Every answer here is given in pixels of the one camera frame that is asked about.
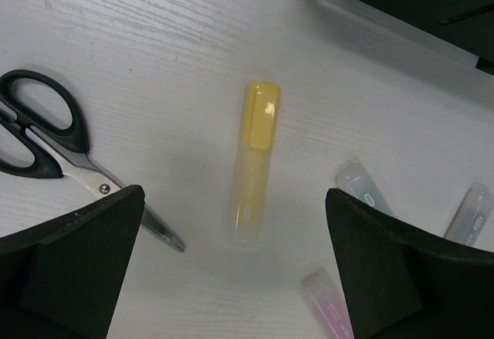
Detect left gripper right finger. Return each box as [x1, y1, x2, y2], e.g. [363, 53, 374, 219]
[325, 188, 493, 338]

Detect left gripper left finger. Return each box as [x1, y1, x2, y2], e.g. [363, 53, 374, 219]
[1, 185, 145, 338]

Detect orange highlighter marker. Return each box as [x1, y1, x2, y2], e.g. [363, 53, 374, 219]
[445, 186, 493, 247]

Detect green highlighter marker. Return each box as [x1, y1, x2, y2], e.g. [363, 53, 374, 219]
[335, 162, 396, 217]

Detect yellow highlighter marker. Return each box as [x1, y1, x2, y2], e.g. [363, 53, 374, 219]
[226, 81, 281, 248]

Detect pink purple highlighter marker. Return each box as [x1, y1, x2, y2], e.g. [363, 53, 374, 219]
[300, 268, 354, 339]

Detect black handled scissors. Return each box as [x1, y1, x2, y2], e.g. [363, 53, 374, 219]
[0, 69, 187, 254]

